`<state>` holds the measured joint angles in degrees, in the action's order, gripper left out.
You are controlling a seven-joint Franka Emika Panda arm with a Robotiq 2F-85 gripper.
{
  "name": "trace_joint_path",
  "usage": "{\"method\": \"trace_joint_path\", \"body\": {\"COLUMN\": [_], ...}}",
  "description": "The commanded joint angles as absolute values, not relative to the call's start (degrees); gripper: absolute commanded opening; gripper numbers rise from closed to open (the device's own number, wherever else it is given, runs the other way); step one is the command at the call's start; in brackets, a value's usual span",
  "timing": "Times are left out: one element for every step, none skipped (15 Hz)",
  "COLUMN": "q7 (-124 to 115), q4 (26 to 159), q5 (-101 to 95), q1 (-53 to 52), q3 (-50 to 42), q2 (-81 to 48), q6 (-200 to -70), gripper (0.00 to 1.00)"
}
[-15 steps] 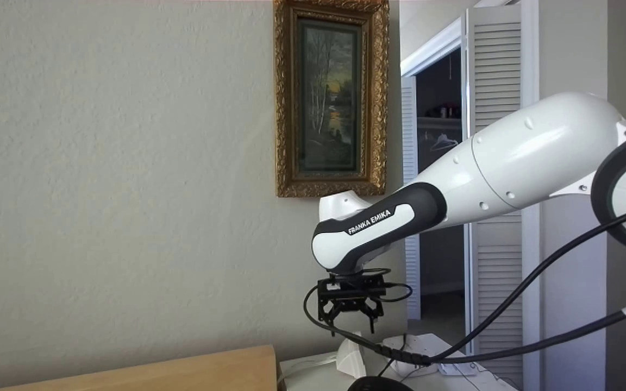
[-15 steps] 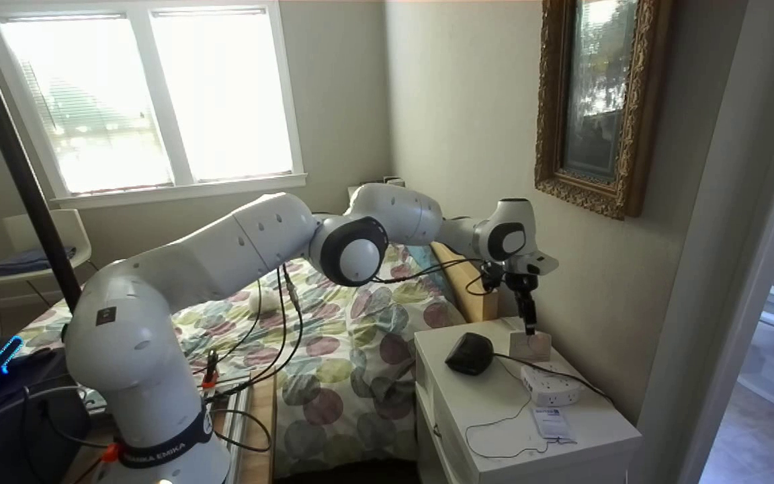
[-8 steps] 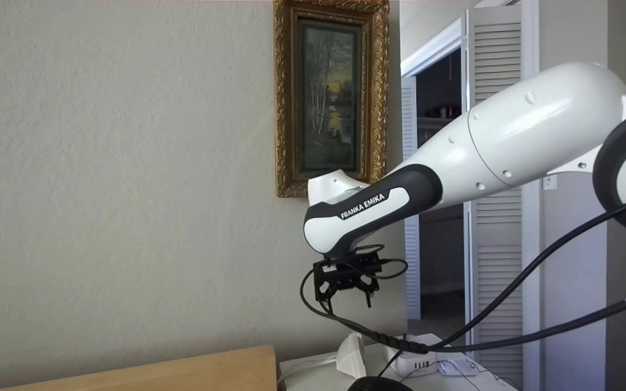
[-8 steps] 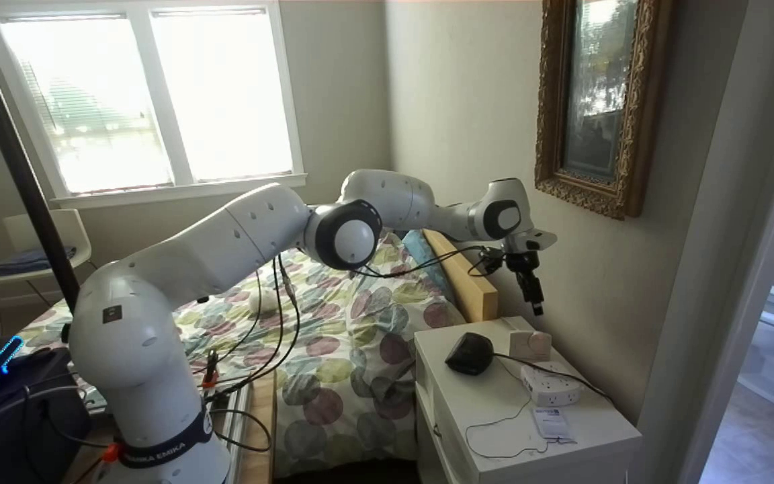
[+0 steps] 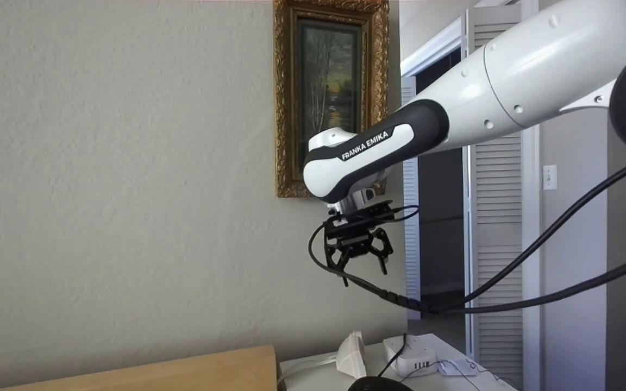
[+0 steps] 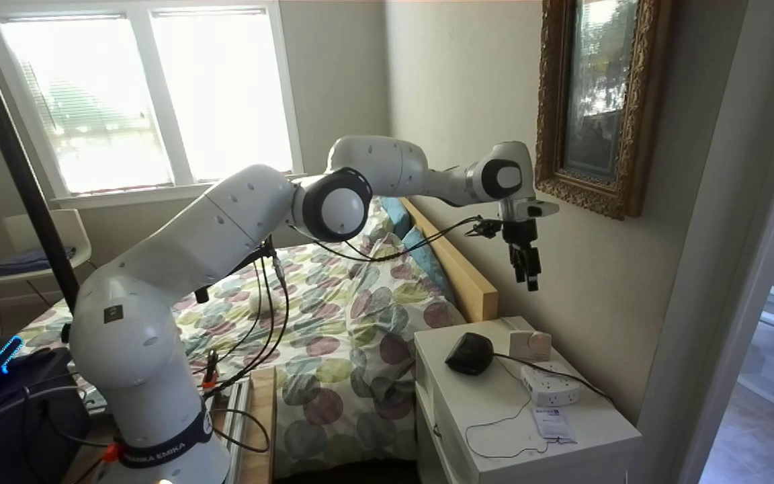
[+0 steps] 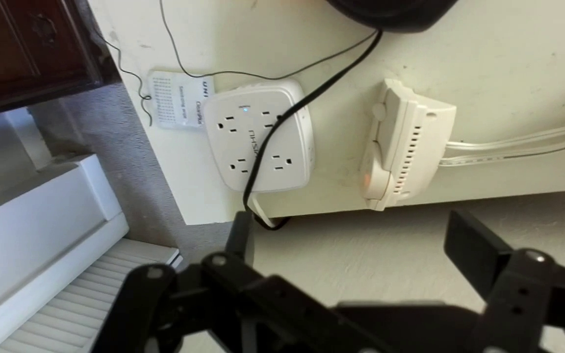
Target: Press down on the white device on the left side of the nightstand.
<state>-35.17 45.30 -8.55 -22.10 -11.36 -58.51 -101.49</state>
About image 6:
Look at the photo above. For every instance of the small white box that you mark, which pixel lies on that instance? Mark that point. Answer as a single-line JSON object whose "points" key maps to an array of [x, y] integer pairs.
{"points": [[529, 346]]}

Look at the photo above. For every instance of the black dome device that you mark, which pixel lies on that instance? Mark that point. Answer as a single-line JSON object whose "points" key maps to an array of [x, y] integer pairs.
{"points": [[472, 354]]}

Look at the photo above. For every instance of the white door frame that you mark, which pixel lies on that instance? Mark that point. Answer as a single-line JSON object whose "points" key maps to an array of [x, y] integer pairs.
{"points": [[726, 224]]}

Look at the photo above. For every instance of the black stand pole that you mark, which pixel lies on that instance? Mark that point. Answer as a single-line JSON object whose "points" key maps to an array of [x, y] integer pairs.
{"points": [[11, 156]]}

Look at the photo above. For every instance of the gold framed painting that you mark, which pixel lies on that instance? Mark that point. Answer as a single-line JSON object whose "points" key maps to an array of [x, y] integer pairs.
{"points": [[602, 91]]}

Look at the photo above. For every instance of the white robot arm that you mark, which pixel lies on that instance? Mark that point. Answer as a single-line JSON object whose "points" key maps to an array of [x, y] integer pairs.
{"points": [[215, 224]]}

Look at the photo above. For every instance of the white framed window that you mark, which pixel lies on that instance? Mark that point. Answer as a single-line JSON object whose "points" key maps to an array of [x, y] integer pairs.
{"points": [[93, 108]]}

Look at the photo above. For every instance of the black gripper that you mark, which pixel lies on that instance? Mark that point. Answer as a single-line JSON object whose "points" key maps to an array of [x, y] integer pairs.
{"points": [[521, 240]]}

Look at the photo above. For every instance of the blue pillow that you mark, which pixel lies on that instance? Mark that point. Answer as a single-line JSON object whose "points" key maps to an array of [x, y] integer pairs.
{"points": [[427, 269]]}

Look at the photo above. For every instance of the bedspread with coloured circles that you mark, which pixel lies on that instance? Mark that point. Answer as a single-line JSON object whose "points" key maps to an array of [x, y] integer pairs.
{"points": [[333, 358]]}

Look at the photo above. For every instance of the blue seat cushion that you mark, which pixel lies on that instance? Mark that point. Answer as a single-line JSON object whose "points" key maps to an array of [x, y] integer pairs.
{"points": [[23, 261]]}

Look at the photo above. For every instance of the white chair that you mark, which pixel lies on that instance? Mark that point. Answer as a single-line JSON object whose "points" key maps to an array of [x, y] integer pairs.
{"points": [[67, 236]]}

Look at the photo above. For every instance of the white nightstand with drawers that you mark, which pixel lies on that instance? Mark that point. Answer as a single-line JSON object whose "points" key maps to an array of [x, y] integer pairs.
{"points": [[583, 439]]}

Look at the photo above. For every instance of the dark bag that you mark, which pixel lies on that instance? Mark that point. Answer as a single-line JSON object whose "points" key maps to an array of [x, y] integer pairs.
{"points": [[19, 439]]}

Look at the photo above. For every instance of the wooden board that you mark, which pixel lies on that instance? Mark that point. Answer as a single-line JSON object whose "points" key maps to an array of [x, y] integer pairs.
{"points": [[265, 466]]}

